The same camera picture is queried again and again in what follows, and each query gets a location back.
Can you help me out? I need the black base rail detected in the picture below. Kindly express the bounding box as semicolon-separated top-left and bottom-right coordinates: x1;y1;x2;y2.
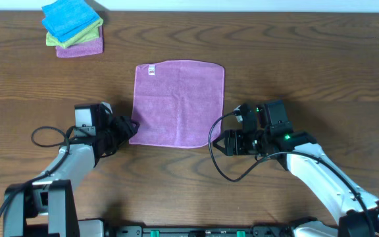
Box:
103;225;295;237

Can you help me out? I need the folded purple cloth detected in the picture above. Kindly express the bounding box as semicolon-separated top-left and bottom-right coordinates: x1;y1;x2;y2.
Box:
55;26;104;58

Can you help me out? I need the white cloth label tag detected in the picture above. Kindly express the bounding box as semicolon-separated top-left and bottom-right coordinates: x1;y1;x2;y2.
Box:
148;65;156;76

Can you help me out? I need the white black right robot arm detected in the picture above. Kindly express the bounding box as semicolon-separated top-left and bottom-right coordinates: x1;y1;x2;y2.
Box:
208;100;379;236

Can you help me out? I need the folded blue cloth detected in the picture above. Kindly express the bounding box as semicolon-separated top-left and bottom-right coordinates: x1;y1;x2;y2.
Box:
42;0;103;43

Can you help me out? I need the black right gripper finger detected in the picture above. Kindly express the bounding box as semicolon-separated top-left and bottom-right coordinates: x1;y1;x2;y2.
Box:
212;132;225;144
213;142;226;154

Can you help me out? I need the purple microfiber cloth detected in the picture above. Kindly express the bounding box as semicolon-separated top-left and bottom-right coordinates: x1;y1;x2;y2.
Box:
130;60;225;148

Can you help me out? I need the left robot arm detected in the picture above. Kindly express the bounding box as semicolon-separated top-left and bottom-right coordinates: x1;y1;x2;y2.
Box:
0;102;139;236

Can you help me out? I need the folded green cloth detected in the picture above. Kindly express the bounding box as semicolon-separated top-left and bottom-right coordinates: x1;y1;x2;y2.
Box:
45;18;103;49

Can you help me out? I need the black right camera cable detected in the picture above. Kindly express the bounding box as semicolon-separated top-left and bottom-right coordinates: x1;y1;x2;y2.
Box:
207;111;376;237

